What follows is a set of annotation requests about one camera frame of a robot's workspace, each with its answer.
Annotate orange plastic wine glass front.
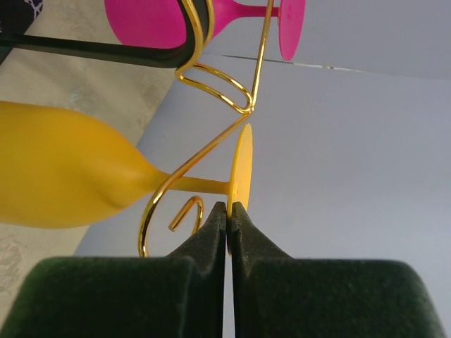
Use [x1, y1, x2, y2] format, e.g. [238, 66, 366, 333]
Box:
[1, 101, 253, 257]

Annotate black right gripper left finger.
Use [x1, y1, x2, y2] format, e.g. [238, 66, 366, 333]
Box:
[12, 202, 226, 337]

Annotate pink plastic wine glass front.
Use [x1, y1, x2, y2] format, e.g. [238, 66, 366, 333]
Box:
[104, 0, 306, 61]

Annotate gold wire wine glass rack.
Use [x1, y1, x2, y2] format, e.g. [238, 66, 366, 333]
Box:
[0, 0, 283, 258]

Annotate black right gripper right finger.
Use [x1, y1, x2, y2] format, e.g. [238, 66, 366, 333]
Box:
[230, 202, 445, 337]

